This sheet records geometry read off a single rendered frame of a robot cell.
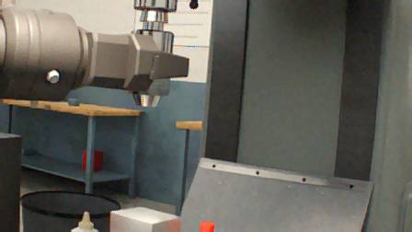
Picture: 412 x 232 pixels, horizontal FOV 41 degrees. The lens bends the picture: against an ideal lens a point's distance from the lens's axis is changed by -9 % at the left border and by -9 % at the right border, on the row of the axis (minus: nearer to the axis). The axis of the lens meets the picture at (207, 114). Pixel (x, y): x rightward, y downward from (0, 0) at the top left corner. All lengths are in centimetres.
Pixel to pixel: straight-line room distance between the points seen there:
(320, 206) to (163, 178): 497
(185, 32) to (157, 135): 103
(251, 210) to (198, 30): 475
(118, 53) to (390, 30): 48
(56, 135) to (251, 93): 592
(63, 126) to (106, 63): 619
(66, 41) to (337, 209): 53
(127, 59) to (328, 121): 44
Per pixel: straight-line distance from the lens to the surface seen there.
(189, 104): 564
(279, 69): 97
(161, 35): 62
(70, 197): 290
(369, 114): 91
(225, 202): 98
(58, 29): 54
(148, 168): 595
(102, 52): 56
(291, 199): 94
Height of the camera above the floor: 121
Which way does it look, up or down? 3 degrees down
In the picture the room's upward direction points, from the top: 5 degrees clockwise
